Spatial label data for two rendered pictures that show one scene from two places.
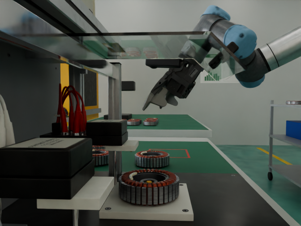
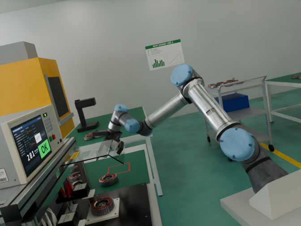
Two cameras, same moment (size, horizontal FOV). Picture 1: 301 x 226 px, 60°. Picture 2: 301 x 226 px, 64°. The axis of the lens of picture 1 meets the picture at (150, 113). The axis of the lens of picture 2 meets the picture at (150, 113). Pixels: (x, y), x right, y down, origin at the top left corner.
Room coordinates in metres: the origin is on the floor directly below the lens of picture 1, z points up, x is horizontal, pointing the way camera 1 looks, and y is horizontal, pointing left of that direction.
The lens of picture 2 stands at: (-0.62, -0.21, 1.39)
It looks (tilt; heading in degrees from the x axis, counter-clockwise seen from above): 11 degrees down; 354
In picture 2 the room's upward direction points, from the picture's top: 12 degrees counter-clockwise
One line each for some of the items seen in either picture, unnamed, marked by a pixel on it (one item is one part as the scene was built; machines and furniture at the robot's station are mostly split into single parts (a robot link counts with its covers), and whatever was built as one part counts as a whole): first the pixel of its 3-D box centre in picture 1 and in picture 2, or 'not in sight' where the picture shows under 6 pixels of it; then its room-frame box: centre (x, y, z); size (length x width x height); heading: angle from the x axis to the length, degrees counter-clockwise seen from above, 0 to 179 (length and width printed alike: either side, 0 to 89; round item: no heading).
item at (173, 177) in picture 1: (148, 185); (102, 205); (0.48, 0.00, 0.80); 0.11 x 0.11 x 0.04
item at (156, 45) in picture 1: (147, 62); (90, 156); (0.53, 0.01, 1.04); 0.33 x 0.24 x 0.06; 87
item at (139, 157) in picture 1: (152, 158); (108, 179); (0.83, -0.01, 0.77); 0.11 x 0.11 x 0.04
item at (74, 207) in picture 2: not in sight; (72, 213); (0.49, 0.15, 0.80); 0.08 x 0.05 x 0.06; 177
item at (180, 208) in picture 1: (148, 198); (103, 210); (0.48, 0.00, 0.78); 0.15 x 0.15 x 0.01; 87
